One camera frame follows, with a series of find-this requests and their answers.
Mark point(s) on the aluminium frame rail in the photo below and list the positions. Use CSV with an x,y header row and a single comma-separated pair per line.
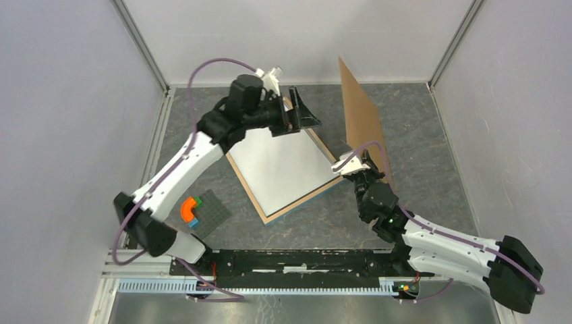
x,y
163,274

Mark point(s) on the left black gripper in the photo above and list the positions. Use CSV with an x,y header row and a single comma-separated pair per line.
x,y
301,117

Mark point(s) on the orange building block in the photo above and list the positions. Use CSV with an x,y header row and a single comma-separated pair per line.
x,y
187,210

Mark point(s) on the brown frame backing board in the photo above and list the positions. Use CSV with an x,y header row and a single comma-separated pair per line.
x,y
362,123

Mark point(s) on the grey building block baseplate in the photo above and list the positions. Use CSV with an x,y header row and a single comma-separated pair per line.
x,y
210,213

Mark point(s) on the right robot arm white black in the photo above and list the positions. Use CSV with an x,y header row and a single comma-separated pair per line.
x,y
505,269

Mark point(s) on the hot air balloon photo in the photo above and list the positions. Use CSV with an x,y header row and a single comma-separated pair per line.
x,y
281,170

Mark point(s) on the blue building block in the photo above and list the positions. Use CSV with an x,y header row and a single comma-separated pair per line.
x,y
193,223

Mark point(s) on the wooden picture frame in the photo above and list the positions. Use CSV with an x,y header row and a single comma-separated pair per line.
x,y
286,179

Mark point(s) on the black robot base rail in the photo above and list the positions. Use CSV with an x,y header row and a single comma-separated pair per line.
x,y
317,268

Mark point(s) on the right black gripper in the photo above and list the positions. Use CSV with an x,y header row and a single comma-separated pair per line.
x,y
373,169

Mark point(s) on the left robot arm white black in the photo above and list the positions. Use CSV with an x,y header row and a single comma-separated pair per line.
x,y
252,102

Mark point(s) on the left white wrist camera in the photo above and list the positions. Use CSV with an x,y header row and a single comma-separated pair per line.
x,y
270,79

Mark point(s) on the green building block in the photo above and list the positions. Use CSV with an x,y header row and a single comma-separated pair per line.
x,y
198,202

